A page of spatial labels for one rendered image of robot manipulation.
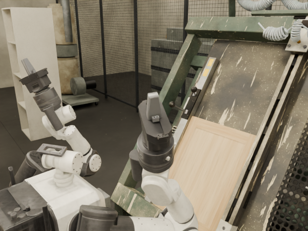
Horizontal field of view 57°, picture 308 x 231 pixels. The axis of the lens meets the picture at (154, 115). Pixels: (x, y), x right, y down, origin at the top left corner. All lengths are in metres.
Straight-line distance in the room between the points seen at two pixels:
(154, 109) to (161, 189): 0.22
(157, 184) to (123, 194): 1.13
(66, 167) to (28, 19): 3.97
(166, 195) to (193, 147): 0.92
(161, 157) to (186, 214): 0.27
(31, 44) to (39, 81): 3.60
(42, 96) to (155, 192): 0.62
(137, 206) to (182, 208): 0.91
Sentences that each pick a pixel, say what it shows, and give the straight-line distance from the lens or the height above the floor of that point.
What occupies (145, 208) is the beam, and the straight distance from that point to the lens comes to 1.70.
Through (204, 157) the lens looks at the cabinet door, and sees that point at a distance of 1.59.
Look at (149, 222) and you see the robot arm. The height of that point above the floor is 1.35.
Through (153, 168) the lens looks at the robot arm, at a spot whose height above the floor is 1.57.
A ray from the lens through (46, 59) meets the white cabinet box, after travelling 4.82.
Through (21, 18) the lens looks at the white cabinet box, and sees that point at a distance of 4.71.
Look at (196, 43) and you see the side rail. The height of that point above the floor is 1.74.
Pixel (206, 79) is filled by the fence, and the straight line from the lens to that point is 1.75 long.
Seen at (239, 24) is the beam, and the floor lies 1.87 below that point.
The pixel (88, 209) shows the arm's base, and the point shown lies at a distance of 0.79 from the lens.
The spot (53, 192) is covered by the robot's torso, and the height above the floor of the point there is 1.41.
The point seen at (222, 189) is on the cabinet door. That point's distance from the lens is 1.50.
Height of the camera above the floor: 1.91
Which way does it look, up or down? 19 degrees down
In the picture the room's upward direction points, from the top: straight up
